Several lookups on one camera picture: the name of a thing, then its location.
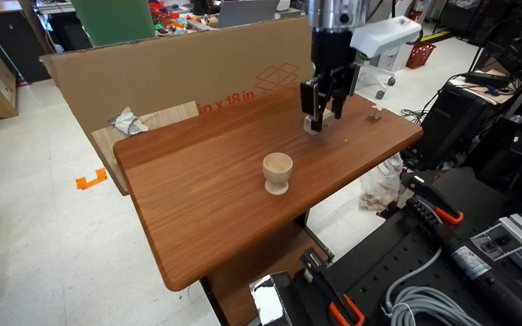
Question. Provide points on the black equipment cart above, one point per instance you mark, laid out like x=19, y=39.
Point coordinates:
x=463, y=107

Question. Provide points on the small wooden peg block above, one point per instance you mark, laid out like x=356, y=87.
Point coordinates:
x=376, y=113

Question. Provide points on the crumpled grey cloth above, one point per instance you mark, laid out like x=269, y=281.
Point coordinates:
x=127, y=124

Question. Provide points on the wooden table pedestal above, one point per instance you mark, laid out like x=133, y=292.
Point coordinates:
x=227, y=287

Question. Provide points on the wooden bridge shaped block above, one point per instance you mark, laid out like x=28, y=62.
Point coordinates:
x=329, y=122

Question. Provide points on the large cardboard sheet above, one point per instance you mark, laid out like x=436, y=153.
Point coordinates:
x=180, y=77

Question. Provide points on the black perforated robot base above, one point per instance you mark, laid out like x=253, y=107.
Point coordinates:
x=405, y=243

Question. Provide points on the green board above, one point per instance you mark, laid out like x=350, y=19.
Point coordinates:
x=115, y=20

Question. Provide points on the wooden egg cup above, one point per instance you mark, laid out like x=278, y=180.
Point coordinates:
x=278, y=173

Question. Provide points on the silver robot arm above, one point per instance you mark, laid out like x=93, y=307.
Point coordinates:
x=336, y=15

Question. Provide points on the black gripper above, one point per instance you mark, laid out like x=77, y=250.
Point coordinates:
x=334, y=73

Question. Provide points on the black orange clamp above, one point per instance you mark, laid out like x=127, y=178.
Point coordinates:
x=341, y=307
x=434, y=198

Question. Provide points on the black orange clamp front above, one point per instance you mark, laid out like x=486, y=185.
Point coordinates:
x=341, y=307

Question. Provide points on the black orange clamp right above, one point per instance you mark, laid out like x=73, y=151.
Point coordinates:
x=434, y=198

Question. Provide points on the red basket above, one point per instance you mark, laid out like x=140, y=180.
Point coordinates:
x=419, y=55

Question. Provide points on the white grey office chair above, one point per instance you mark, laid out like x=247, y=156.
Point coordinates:
x=372, y=40

